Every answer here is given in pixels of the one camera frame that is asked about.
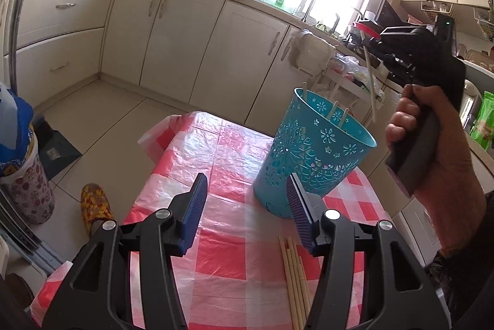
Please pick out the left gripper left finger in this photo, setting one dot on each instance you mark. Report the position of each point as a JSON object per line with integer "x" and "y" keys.
{"x": 96, "y": 292}

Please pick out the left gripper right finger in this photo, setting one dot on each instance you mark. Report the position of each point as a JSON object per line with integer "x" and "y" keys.
{"x": 396, "y": 293}

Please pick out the wooden chopstick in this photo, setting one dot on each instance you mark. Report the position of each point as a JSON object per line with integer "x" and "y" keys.
{"x": 332, "y": 111}
{"x": 304, "y": 86}
{"x": 371, "y": 84}
{"x": 343, "y": 117}

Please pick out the chrome kitchen faucet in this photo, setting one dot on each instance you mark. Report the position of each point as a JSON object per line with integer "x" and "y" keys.
{"x": 304, "y": 9}

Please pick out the person right hand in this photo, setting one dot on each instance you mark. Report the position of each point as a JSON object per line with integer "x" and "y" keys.
{"x": 450, "y": 192}

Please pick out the white rolling storage cart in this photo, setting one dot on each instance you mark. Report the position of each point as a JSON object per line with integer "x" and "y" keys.
{"x": 347, "y": 82}

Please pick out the yellow floral slipper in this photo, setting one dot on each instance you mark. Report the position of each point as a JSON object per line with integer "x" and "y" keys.
{"x": 95, "y": 207}

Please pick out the hanging white trash bin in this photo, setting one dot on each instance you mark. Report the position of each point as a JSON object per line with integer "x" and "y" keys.
{"x": 310, "y": 53}

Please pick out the floral waste bin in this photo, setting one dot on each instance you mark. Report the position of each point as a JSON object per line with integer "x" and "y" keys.
{"x": 29, "y": 189}

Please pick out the teal perforated plastic bin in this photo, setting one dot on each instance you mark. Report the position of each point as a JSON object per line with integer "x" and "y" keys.
{"x": 313, "y": 147}

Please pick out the blue shopping bag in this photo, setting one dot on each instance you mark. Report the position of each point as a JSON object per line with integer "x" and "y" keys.
{"x": 15, "y": 130}

